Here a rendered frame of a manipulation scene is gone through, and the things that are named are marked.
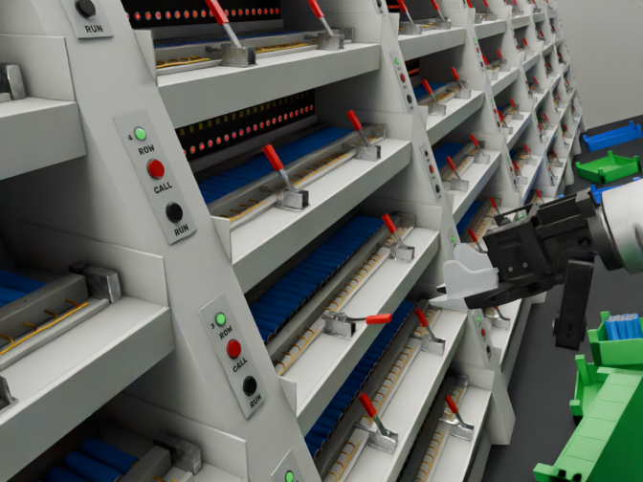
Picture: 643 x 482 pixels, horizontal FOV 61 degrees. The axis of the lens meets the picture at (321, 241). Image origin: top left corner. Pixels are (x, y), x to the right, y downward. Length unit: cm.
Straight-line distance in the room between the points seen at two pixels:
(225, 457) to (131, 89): 36
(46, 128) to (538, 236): 48
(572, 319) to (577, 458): 38
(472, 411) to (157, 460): 78
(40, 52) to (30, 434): 30
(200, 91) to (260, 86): 12
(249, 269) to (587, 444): 64
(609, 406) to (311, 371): 57
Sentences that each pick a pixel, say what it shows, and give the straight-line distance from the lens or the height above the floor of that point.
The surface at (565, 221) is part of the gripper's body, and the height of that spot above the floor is 64.
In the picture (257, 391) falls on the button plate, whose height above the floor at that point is 59.
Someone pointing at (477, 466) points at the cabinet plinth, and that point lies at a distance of 129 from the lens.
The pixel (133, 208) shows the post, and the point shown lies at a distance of 50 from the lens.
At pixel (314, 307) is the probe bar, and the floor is 57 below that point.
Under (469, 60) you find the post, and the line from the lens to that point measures 177.
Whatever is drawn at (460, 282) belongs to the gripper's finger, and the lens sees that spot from 65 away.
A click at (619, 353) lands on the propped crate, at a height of 13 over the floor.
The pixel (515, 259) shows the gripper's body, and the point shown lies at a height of 61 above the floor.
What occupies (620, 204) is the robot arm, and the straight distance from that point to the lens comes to 60.
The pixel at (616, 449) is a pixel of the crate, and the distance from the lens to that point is 105.
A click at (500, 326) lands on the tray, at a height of 16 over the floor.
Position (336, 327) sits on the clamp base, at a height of 55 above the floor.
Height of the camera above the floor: 83
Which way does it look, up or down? 13 degrees down
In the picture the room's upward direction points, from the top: 21 degrees counter-clockwise
